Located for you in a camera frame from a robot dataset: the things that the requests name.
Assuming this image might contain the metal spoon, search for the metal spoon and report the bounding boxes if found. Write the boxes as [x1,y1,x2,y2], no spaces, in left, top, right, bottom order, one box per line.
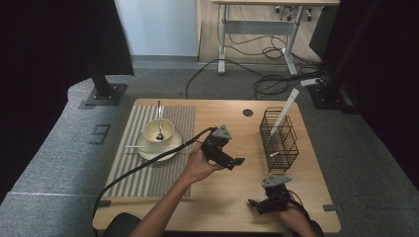
[155,100,165,142]

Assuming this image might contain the person's right leg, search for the person's right leg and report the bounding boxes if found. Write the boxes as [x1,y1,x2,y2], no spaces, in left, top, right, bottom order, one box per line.
[309,219,326,237]

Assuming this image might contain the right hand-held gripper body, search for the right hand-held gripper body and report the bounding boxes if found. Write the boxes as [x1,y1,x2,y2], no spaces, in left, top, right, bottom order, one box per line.
[258,175,293,215]

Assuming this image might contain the person's left hand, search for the person's left hand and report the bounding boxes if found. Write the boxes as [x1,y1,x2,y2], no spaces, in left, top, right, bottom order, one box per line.
[181,141,225,186]

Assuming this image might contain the black cables under desk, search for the black cables under desk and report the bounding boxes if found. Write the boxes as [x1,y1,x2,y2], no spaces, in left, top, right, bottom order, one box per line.
[226,33,290,61]

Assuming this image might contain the person's left leg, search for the person's left leg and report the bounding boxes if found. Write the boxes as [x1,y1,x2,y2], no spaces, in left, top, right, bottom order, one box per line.
[101,211,143,237]

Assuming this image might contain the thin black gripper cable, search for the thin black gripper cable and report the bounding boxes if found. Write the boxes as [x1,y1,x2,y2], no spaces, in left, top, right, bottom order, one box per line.
[286,189,311,221]

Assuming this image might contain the white round plate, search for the white round plate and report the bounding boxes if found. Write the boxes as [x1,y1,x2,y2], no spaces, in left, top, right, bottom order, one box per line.
[135,127,183,162]

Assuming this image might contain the cream ceramic bowl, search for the cream ceramic bowl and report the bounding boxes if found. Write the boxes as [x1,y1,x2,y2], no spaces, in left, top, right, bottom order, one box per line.
[142,118,175,145]

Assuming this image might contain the person's right hand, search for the person's right hand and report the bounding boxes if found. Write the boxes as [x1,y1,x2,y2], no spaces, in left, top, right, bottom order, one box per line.
[280,202,310,229]

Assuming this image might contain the black wire basket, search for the black wire basket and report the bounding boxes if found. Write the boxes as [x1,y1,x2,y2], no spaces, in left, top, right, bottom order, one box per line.
[259,107,300,173]

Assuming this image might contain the black curtain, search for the black curtain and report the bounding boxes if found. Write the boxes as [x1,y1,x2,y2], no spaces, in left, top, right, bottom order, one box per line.
[324,0,419,189]
[0,0,135,205]

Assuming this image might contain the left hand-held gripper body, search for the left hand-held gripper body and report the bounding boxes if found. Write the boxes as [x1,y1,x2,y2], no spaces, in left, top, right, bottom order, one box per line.
[201,123,233,167]

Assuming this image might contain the white power strip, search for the white power strip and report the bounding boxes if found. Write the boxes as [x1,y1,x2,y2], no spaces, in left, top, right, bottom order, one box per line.
[299,77,324,88]

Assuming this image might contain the black stand with base plate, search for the black stand with base plate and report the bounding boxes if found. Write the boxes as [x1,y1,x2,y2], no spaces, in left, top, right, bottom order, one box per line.
[84,57,128,107]

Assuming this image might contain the person's leg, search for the person's leg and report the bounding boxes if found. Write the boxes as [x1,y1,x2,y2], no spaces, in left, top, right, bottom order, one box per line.
[309,219,326,237]
[101,211,143,237]

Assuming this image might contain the black metal stand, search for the black metal stand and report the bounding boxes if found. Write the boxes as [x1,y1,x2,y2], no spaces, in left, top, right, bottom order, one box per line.
[307,0,383,115]

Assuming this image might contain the thick black gripper cable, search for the thick black gripper cable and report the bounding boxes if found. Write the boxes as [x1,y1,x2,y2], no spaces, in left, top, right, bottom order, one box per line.
[92,126,218,237]

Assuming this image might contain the grey striped woven placemat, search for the grey striped woven placemat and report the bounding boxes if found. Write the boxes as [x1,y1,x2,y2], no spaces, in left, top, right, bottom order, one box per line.
[102,105,197,198]

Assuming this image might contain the tangled black floor cables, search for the tangled black floor cables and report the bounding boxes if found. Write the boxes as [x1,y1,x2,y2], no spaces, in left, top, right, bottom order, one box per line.
[250,62,330,101]

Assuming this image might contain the long black floor cable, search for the long black floor cable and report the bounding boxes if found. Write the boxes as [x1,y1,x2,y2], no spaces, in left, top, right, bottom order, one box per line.
[185,58,265,100]

